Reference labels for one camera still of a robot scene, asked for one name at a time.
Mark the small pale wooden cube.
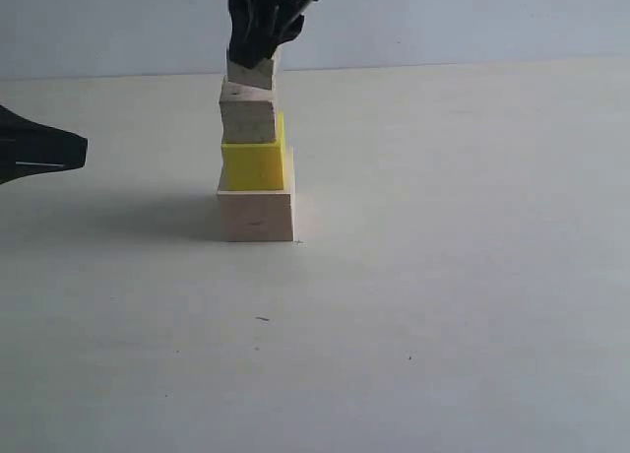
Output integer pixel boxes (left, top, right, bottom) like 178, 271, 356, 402
226, 47, 282, 91

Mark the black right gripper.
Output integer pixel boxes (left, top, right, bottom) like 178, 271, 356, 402
227, 0, 318, 69

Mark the large pale wooden cube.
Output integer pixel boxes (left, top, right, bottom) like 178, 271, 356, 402
216, 147, 295, 242

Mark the medium plywood cube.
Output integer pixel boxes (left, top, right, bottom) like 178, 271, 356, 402
219, 77, 277, 144

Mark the yellow cube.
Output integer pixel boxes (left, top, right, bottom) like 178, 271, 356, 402
220, 112, 286, 191

